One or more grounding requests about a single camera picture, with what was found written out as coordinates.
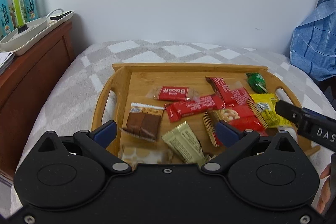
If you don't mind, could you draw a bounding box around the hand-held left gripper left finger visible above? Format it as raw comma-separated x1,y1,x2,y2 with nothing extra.
34,120,132,175

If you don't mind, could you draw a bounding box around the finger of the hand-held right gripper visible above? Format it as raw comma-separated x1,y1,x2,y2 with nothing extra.
274,100,305,127

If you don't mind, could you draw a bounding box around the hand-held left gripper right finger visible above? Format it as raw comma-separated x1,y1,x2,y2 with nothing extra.
201,120,302,176

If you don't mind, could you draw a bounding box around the red and gold nut packet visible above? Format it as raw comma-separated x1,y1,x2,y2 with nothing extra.
203,88,269,148

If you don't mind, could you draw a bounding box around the yellow snack packet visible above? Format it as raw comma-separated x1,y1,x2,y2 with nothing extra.
249,93,293,128

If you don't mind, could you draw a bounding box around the brown chocolate wafer packet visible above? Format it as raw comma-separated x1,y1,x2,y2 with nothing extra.
119,102,165,143

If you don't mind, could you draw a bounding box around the green snack packet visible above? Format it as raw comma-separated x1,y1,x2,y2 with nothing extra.
245,72,268,94

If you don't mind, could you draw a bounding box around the long red chocolate bar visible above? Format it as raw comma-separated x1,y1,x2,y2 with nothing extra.
164,95,227,123

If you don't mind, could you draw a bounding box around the clear round cracker packet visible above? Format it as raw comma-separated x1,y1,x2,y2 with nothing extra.
119,144,172,165

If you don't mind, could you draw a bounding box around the red and brown chocolate bar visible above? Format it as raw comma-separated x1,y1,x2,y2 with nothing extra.
205,77,238,106

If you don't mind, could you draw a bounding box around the white and gold nougat bar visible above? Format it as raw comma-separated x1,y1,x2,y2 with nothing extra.
161,121,208,165

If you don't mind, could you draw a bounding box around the wooden serving tray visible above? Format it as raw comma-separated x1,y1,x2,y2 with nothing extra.
91,63,319,165

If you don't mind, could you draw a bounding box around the red biscuit packet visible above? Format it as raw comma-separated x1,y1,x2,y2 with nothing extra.
146,86,198,102

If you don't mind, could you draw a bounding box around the person's right hand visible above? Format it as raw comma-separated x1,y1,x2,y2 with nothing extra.
316,163,335,214

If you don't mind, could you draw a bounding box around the dark wooden furniture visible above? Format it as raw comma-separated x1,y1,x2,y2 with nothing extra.
316,74,336,120

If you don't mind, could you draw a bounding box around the blue plaid cloth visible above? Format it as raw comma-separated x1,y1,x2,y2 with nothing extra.
290,0,336,81

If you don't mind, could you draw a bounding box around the brown wooden cabinet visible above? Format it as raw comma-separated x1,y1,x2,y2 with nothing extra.
0,19,75,180

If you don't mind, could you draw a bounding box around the white rectangular tray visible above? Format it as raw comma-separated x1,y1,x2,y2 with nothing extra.
0,10,76,57

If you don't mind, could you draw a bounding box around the stack of papers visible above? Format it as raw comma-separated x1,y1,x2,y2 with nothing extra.
0,52,16,75

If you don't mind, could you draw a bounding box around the white oval dish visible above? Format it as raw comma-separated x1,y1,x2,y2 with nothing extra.
0,17,49,53

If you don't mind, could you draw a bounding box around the yellow-green bottle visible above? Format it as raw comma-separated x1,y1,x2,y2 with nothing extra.
10,0,26,26

